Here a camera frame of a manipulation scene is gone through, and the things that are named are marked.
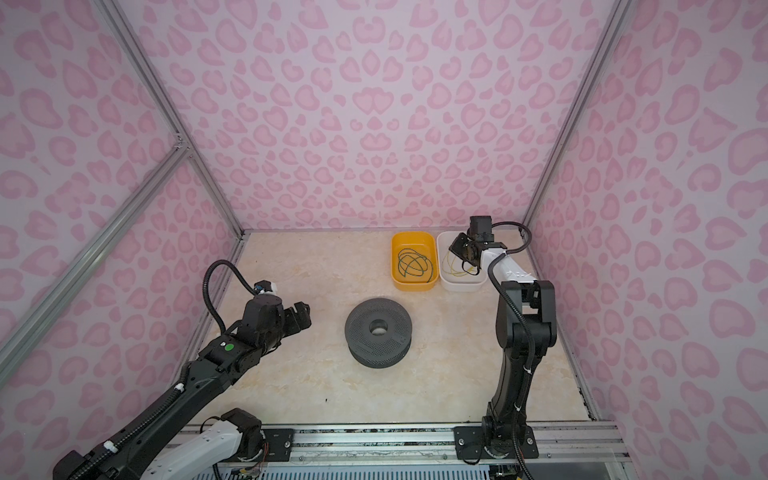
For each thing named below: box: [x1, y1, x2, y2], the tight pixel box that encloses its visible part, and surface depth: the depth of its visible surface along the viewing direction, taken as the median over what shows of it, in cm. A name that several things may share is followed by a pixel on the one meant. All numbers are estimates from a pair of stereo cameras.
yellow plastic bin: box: [390, 231, 439, 292], surface depth 111 cm
